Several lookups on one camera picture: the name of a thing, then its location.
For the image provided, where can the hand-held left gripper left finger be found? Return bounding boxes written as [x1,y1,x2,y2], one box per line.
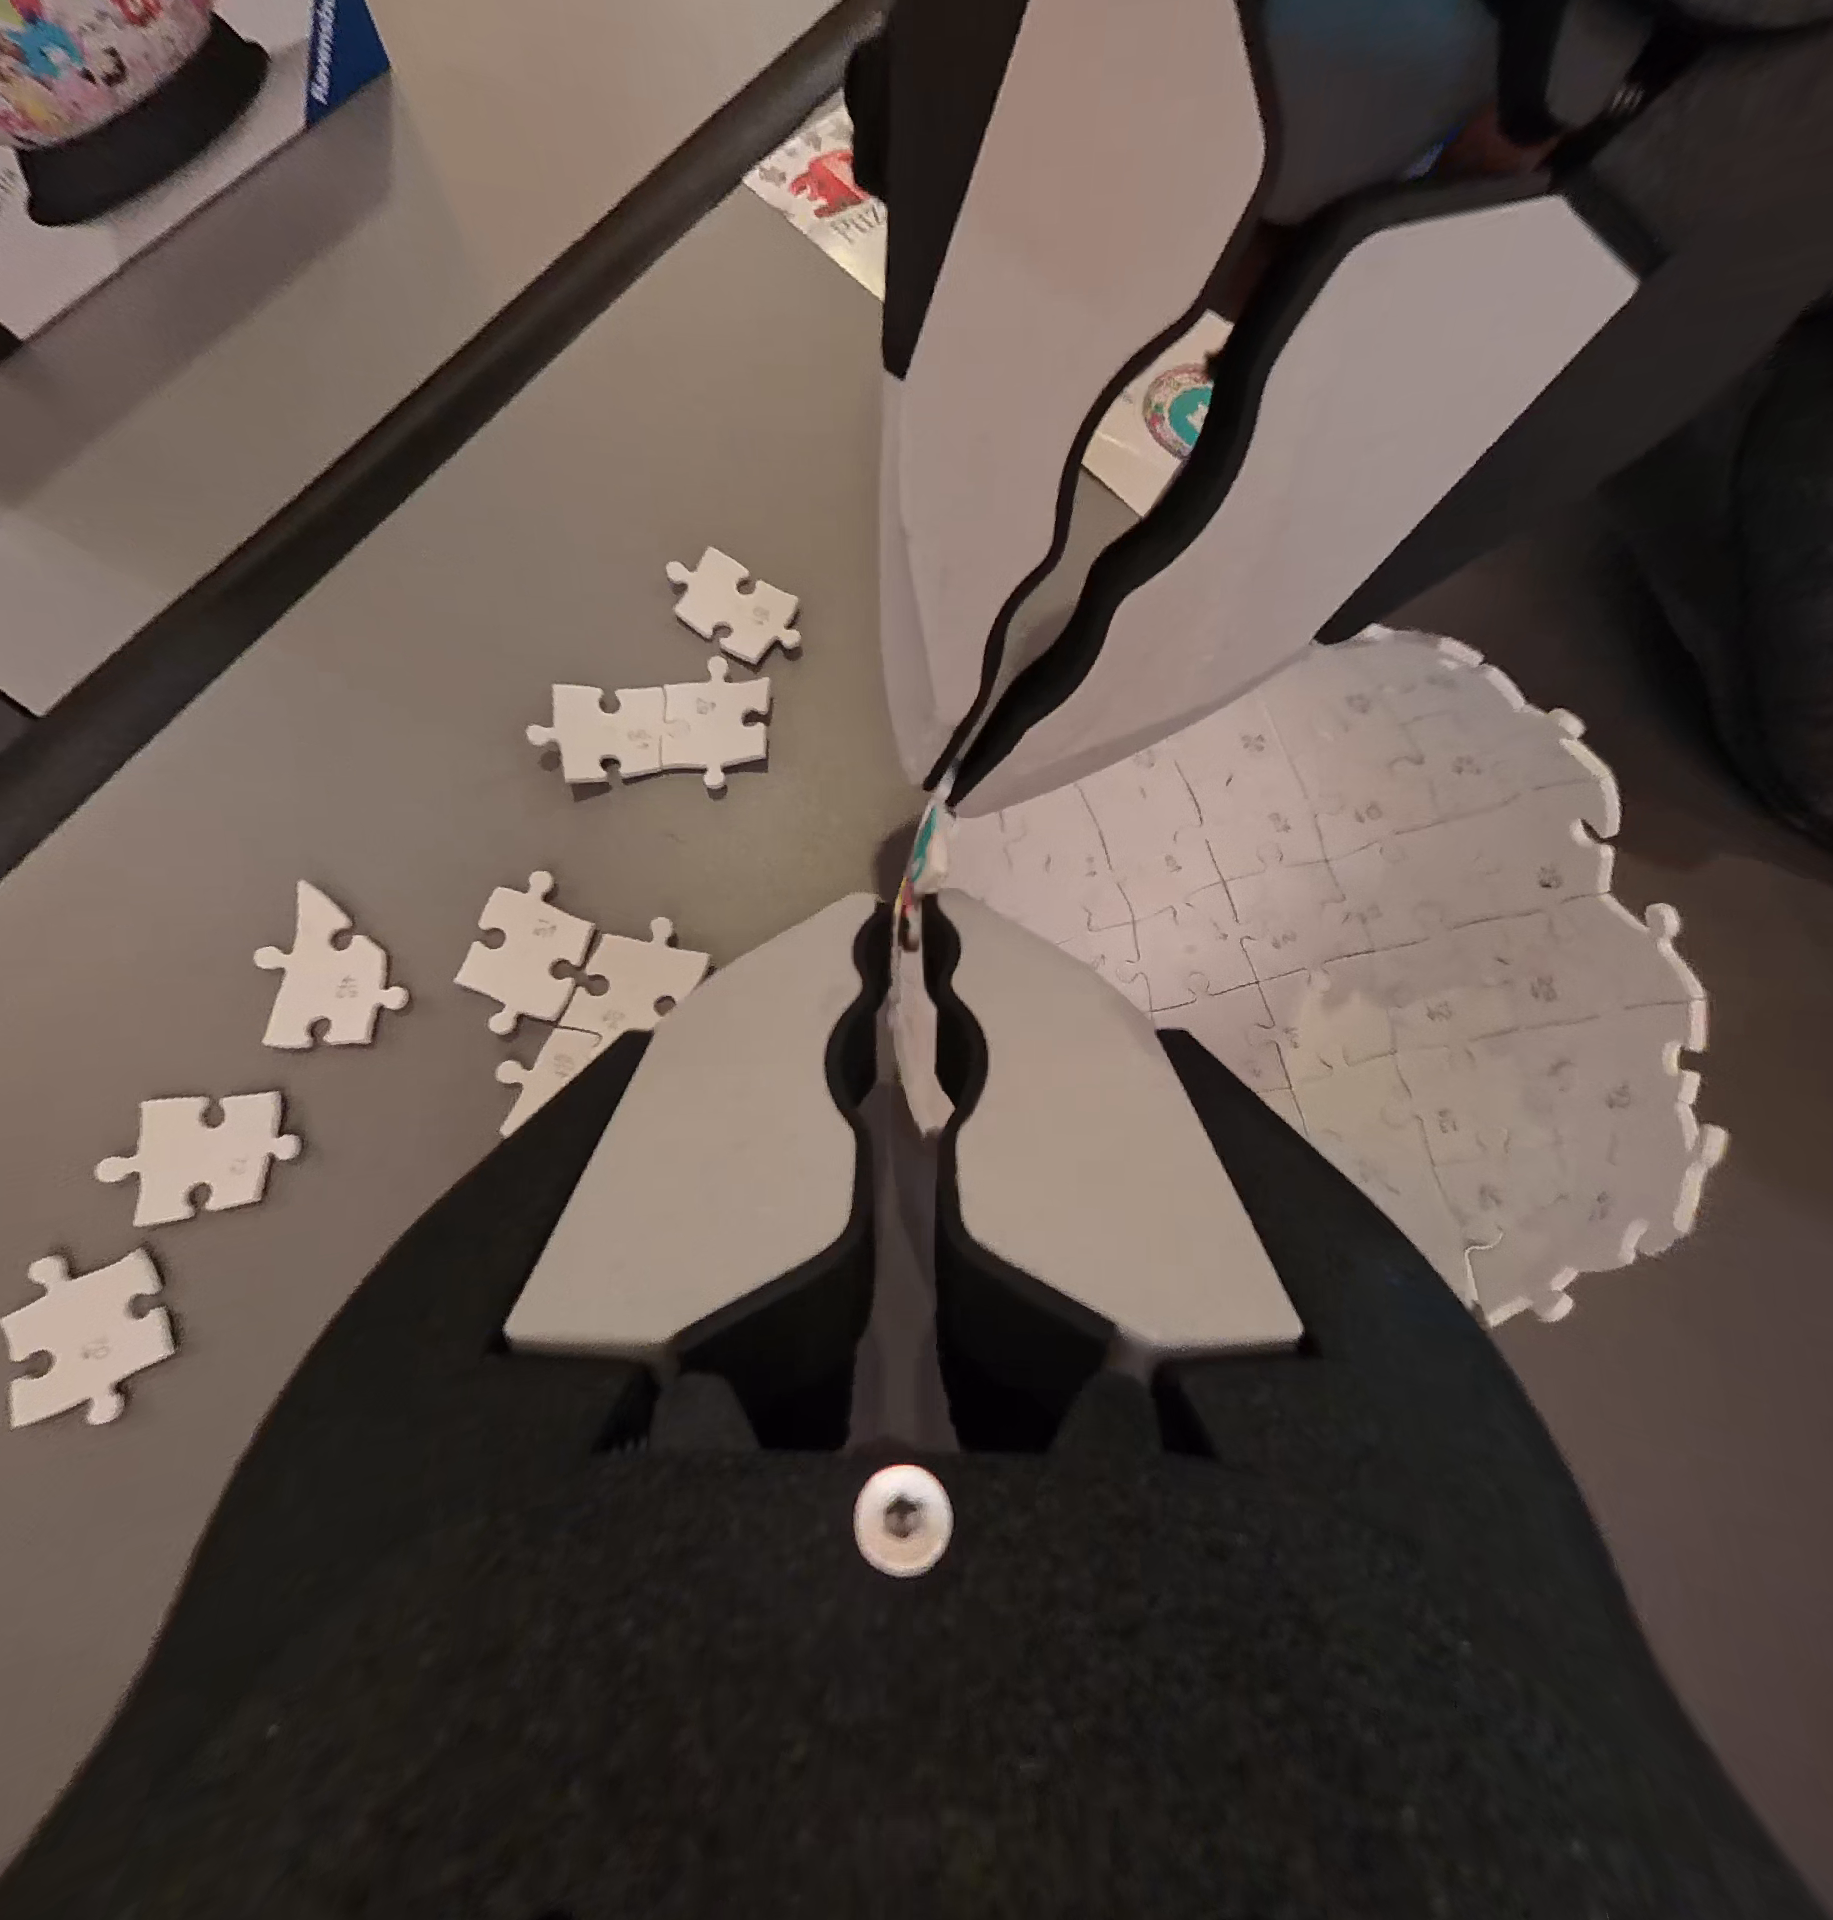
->
[509,897,906,1375]

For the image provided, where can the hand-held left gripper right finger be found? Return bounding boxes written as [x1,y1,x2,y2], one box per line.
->
[927,897,1305,1375]

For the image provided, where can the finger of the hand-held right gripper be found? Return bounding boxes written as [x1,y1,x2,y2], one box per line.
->
[948,184,1649,816]
[877,0,1276,793]

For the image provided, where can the single white puzzle piece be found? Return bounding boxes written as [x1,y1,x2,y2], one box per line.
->
[894,793,958,1138]

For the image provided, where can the partly built white puzzle ball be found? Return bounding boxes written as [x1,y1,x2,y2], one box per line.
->
[929,626,1739,1329]

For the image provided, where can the puzzle pieces group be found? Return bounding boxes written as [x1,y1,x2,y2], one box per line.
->
[0,543,806,1435]

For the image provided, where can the colourful puzzle ball box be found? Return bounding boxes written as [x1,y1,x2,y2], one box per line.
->
[0,0,393,387]

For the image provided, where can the printed instruction leaflet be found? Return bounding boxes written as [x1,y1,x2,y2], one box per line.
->
[744,89,1244,521]

